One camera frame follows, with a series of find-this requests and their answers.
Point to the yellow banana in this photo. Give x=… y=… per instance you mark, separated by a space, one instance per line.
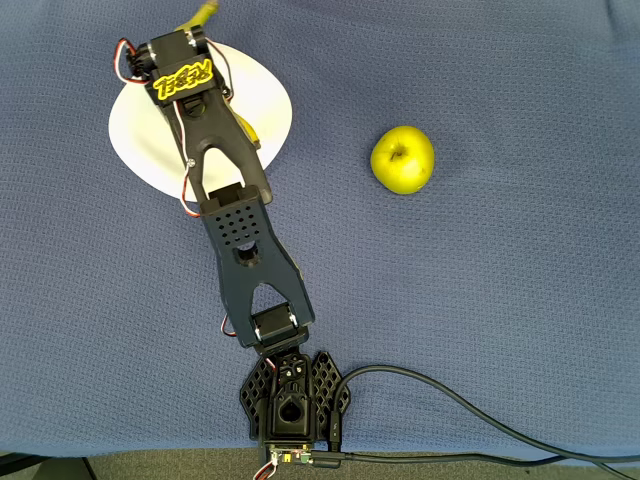
x=200 y=15

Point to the black lattice robot base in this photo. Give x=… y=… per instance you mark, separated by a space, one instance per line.
x=290 y=415

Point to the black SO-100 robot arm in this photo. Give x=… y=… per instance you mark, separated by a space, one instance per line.
x=250 y=280

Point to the white plate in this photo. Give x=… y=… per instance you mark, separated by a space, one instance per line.
x=265 y=100

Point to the green apple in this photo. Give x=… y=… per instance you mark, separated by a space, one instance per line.
x=402 y=160

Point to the blue textured cloth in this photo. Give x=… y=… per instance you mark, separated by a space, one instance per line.
x=500 y=275

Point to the black bar under table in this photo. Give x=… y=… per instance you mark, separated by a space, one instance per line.
x=15 y=461

